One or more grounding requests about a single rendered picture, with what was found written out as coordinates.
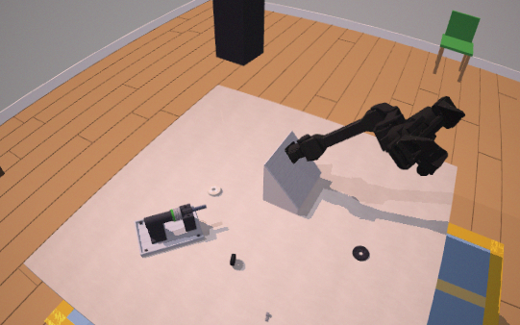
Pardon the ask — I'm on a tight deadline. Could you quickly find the white flat washer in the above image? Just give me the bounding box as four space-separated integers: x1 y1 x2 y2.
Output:
207 185 220 196

